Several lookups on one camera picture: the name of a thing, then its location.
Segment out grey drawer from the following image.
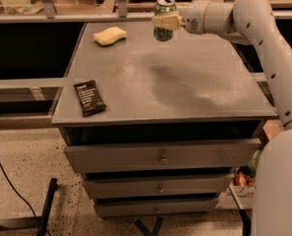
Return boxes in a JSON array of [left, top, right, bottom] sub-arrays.
[[94, 198, 218, 217], [65, 139, 262, 173], [84, 174, 233, 200]]

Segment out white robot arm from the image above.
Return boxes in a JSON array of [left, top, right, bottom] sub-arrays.
[[152, 0, 292, 236]]

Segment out green soda can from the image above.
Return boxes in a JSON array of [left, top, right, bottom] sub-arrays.
[[153, 0, 177, 41]]

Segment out black metal floor stand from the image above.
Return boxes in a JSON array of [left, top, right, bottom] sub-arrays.
[[0, 177, 59, 236]]

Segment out yellow sponge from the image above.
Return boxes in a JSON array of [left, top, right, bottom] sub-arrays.
[[92, 27, 127, 46]]

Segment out black bar right floor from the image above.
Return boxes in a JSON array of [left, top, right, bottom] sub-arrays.
[[229, 185, 252, 236]]

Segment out middle grey drawer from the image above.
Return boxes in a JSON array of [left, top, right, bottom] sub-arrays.
[[84, 174, 233, 200]]

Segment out black rxbar chocolate wrapper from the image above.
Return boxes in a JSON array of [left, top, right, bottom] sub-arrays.
[[74, 80, 106, 117]]

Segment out red snack packets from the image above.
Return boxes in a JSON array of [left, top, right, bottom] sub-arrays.
[[234, 171, 255, 187]]

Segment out top grey drawer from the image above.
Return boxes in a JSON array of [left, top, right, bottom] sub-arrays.
[[65, 139, 262, 173]]

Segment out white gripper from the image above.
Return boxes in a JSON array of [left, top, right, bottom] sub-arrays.
[[152, 1, 210, 34]]

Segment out black floor cable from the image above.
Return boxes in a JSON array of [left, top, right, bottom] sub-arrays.
[[0, 128, 53, 236]]

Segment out bottom grey drawer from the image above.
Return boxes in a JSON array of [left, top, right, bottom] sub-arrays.
[[94, 198, 218, 217]]

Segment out grey drawer cabinet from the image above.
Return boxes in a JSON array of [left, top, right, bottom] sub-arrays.
[[52, 22, 275, 204]]

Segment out cardboard box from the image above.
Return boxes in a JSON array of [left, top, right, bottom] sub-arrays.
[[216, 120, 284, 209]]

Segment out metal railing frame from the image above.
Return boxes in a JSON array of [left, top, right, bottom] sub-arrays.
[[0, 0, 292, 24]]

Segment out green snack bag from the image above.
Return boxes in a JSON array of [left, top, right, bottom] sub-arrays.
[[248, 149, 263, 176]]

